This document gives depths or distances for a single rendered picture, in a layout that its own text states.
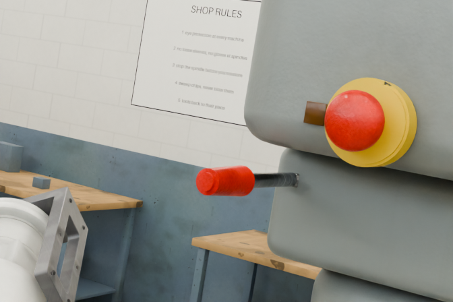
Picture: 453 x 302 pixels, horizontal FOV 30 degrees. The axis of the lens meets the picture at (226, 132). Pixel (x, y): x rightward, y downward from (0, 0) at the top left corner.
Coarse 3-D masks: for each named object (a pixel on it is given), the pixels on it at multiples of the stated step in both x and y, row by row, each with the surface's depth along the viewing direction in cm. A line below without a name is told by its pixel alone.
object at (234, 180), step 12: (216, 168) 60; (228, 168) 62; (240, 168) 63; (204, 180) 60; (216, 180) 59; (228, 180) 60; (240, 180) 62; (252, 180) 63; (264, 180) 66; (276, 180) 68; (288, 180) 70; (204, 192) 60; (216, 192) 60; (228, 192) 61; (240, 192) 62
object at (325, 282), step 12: (324, 276) 76; (336, 276) 74; (348, 276) 74; (324, 288) 75; (336, 288) 74; (348, 288) 73; (360, 288) 72; (372, 288) 72; (384, 288) 72; (312, 300) 77; (324, 300) 74; (336, 300) 73; (348, 300) 73; (360, 300) 72; (372, 300) 72; (384, 300) 71; (396, 300) 71; (408, 300) 70; (420, 300) 70; (432, 300) 70
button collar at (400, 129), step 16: (368, 80) 56; (384, 96) 56; (400, 96) 55; (384, 112) 56; (400, 112) 55; (384, 128) 56; (400, 128) 55; (416, 128) 56; (384, 144) 56; (400, 144) 55; (352, 160) 57; (368, 160) 56; (384, 160) 56
